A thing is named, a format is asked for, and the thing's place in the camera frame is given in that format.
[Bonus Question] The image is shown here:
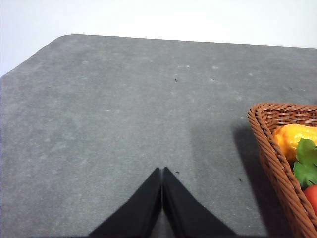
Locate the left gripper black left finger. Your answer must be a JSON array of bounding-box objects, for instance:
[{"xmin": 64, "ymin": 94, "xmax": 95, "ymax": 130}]
[{"xmin": 89, "ymin": 167, "xmax": 162, "ymax": 238}]

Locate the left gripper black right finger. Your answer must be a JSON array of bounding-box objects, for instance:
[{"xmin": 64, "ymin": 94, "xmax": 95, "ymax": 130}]
[{"xmin": 162, "ymin": 167, "xmax": 239, "ymax": 238}]

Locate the brown wicker basket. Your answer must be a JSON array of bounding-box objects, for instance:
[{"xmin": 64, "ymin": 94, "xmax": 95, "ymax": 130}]
[{"xmin": 248, "ymin": 103, "xmax": 317, "ymax": 238}]

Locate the red toy tomato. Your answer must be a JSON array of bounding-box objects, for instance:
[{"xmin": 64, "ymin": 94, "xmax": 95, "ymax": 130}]
[{"xmin": 304, "ymin": 184, "xmax": 317, "ymax": 215}]

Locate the green toy leaf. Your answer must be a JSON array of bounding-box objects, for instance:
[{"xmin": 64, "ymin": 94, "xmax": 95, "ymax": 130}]
[{"xmin": 293, "ymin": 138, "xmax": 317, "ymax": 189}]

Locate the yellow toy corn cob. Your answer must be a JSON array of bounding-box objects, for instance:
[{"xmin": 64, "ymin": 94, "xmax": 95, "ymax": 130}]
[{"xmin": 274, "ymin": 124, "xmax": 317, "ymax": 161}]

